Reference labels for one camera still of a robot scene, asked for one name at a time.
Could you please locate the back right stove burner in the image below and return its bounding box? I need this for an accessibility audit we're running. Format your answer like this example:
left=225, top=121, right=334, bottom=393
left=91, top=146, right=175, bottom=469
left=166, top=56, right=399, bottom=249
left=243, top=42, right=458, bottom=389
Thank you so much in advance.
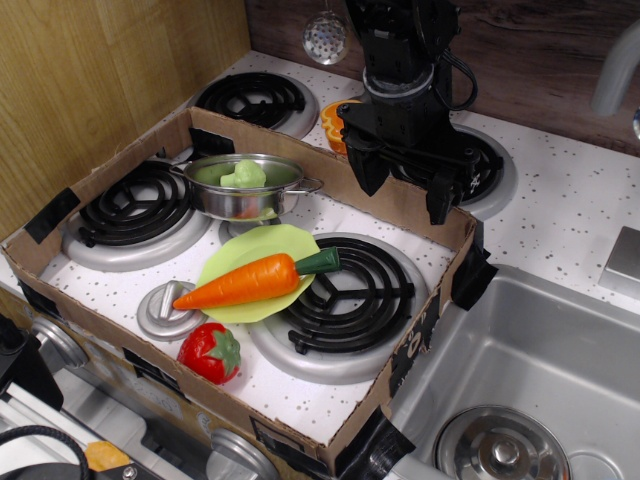
left=388, top=118, right=517, bottom=220

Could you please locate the front right stove burner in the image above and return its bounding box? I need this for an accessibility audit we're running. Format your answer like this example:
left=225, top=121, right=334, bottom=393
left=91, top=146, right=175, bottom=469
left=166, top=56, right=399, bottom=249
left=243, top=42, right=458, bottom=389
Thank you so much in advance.
left=249, top=233, right=429, bottom=385

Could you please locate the yellow orange toy piece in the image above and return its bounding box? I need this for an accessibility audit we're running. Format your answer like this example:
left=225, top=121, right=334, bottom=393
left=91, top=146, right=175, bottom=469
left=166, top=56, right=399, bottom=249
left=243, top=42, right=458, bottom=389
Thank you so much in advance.
left=84, top=441, right=130, bottom=472

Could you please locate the light green plastic plate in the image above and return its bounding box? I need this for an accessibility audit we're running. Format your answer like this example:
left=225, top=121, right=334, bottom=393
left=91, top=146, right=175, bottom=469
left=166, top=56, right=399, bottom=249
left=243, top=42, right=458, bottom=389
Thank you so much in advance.
left=174, top=225, right=320, bottom=323

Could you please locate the grey faucet handle block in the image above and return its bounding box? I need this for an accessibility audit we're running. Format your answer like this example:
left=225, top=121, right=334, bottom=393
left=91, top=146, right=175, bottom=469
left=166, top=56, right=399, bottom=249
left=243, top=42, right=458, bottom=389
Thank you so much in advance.
left=599, top=226, right=640, bottom=300

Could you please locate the brown cardboard fence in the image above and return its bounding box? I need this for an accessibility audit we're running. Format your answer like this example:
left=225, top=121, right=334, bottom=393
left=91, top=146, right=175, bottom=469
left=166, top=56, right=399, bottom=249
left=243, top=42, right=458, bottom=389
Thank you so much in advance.
left=3, top=108, right=494, bottom=479

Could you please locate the silver front knob right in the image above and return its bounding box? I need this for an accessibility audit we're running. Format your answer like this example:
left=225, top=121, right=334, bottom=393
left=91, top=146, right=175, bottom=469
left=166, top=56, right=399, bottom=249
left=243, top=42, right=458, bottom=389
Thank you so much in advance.
left=206, top=428, right=280, bottom=480

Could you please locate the orange toy carrot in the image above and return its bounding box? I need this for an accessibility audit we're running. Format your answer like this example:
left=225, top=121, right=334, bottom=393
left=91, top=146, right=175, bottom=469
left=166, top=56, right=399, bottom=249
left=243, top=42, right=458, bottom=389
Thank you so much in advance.
left=173, top=247, right=341, bottom=310

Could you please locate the hanging steel skimmer ladle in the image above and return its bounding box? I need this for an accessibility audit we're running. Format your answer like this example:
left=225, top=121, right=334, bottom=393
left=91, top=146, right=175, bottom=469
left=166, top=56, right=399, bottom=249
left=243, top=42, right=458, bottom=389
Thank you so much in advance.
left=302, top=1, right=349, bottom=66

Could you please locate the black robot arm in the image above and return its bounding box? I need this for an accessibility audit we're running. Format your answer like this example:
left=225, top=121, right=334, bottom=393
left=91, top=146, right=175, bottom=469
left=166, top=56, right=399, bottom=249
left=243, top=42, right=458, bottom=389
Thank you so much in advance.
left=338, top=1, right=480, bottom=225

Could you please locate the stove burner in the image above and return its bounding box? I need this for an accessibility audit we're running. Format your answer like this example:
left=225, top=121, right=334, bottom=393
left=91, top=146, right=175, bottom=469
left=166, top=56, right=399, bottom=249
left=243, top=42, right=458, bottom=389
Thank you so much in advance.
left=187, top=72, right=319, bottom=139
left=63, top=159, right=212, bottom=272
left=388, top=118, right=517, bottom=220
left=249, top=233, right=429, bottom=385

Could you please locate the black cable bottom left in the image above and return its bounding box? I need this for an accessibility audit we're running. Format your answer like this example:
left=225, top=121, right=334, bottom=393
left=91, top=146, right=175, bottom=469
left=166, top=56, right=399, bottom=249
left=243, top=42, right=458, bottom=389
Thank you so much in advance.
left=0, top=424, right=91, bottom=480

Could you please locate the orange toy fruit half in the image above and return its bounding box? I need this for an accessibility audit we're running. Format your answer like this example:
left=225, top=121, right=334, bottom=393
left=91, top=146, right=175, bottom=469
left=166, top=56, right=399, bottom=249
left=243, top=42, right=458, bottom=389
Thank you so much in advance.
left=320, top=99, right=360, bottom=155

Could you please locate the small steel pot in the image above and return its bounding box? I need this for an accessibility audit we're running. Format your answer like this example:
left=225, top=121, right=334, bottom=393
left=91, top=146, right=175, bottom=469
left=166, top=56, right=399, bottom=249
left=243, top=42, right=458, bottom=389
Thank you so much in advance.
left=170, top=153, right=324, bottom=222

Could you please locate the grey sink basin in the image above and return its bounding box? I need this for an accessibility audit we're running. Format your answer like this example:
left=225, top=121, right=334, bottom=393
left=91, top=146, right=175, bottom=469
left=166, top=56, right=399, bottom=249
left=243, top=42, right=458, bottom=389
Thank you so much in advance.
left=390, top=267, right=639, bottom=479

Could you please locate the grey toy faucet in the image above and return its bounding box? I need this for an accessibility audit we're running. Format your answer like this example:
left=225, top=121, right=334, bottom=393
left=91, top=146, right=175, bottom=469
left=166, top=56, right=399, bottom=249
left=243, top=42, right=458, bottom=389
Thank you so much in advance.
left=591, top=21, right=639, bottom=116

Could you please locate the steel pot lid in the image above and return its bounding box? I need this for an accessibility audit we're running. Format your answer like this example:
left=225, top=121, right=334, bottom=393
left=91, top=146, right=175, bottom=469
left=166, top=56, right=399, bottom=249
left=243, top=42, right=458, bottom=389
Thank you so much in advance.
left=433, top=405, right=572, bottom=479

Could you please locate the front left stove burner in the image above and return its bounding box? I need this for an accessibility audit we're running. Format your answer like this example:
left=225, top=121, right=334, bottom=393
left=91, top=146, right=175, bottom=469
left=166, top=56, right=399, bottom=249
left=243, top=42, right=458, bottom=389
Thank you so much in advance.
left=63, top=159, right=212, bottom=272

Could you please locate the black clamp device left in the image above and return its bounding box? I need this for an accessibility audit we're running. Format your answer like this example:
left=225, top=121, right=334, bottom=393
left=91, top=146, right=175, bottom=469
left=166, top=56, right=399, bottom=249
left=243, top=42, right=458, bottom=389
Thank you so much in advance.
left=1, top=315, right=64, bottom=411

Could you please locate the green toy broccoli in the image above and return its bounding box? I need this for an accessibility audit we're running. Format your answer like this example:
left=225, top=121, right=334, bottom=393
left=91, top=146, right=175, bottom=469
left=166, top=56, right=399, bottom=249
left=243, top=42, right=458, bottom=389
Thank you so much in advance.
left=220, top=160, right=267, bottom=188

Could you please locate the red toy strawberry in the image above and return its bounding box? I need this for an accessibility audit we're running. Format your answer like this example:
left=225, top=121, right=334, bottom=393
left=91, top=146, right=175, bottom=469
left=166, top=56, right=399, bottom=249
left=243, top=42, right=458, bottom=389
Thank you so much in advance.
left=177, top=323, right=241, bottom=385

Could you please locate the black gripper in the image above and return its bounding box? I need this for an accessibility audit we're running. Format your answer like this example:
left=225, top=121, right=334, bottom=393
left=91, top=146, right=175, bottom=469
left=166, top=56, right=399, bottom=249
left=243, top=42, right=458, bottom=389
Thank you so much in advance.
left=335, top=92, right=485, bottom=226

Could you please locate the silver front knob left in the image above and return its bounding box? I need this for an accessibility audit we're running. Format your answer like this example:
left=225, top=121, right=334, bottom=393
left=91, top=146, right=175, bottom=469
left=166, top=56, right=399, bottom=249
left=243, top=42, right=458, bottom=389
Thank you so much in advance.
left=31, top=317, right=89, bottom=374

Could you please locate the back left stove burner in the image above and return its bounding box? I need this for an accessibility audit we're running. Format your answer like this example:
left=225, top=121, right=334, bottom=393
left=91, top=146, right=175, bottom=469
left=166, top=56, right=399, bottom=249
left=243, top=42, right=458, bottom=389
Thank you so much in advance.
left=187, top=72, right=319, bottom=139

